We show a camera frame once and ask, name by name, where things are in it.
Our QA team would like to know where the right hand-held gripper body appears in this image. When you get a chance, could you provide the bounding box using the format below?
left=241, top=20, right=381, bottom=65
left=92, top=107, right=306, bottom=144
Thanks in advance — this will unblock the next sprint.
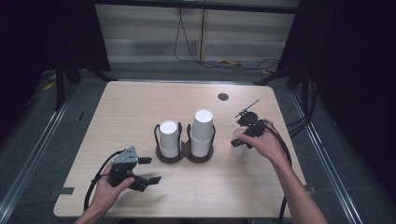
left=234, top=99, right=269, bottom=139

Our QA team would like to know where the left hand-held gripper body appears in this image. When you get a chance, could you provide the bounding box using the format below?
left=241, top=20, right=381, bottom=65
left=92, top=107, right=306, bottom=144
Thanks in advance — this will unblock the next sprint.
left=108, top=146, right=140, bottom=189

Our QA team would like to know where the stack of white paper cups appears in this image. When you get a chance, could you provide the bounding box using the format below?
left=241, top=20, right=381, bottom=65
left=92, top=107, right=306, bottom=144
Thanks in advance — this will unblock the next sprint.
left=190, top=107, right=215, bottom=158
left=159, top=119, right=180, bottom=159

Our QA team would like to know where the dark wooden double cup holder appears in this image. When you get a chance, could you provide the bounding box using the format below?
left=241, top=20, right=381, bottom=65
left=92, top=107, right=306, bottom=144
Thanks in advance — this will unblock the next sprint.
left=153, top=121, right=217, bottom=164

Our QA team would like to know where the person's right hand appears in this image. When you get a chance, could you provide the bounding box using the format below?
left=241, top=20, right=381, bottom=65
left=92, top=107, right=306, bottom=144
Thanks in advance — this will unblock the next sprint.
left=237, top=119, right=292, bottom=166

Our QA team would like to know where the person's left hand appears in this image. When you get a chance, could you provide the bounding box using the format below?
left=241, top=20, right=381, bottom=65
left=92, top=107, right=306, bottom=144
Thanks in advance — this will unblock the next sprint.
left=90, top=165, right=135, bottom=216

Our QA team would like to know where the grey tape piece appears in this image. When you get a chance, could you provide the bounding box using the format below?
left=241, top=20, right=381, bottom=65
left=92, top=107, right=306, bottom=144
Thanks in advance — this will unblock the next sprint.
left=50, top=187, right=76, bottom=196

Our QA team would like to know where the black metal stand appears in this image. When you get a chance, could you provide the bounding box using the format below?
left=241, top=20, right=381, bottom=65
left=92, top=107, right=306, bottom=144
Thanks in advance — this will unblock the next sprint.
left=54, top=60, right=118, bottom=110

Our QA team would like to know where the black curtain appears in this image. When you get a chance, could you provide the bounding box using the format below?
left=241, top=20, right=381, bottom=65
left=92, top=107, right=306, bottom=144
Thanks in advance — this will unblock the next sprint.
left=276, top=0, right=396, bottom=200
left=0, top=0, right=111, bottom=138

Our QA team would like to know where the left hand-held gripper black cable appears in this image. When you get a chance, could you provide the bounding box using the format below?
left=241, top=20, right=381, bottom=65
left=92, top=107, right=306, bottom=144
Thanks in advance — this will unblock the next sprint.
left=83, top=149, right=126, bottom=213

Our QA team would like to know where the hand-held gripper black cable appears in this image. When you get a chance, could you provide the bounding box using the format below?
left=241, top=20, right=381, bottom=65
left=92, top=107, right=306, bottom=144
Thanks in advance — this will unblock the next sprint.
left=83, top=149, right=126, bottom=213
left=263, top=119, right=293, bottom=224

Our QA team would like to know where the bundle of black cables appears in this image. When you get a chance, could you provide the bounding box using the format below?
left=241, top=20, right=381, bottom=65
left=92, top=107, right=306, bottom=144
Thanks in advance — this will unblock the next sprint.
left=285, top=78, right=319, bottom=138

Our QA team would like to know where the right hand-held gripper black cable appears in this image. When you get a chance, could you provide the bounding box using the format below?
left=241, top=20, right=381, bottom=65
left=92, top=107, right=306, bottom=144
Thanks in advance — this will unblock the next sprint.
left=263, top=119, right=293, bottom=224

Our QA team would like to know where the metal floor rail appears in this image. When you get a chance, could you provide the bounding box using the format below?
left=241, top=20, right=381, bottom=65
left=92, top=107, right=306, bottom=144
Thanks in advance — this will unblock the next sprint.
left=0, top=81, right=79, bottom=217
left=290, top=90, right=363, bottom=224

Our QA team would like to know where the black floor cable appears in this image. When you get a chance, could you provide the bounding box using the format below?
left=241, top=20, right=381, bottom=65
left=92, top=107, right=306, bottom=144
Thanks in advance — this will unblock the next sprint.
left=173, top=7, right=281, bottom=72

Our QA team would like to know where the black frame beam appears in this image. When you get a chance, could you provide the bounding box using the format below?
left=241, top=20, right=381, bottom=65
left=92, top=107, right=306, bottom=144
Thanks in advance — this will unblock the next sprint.
left=92, top=0, right=301, bottom=15

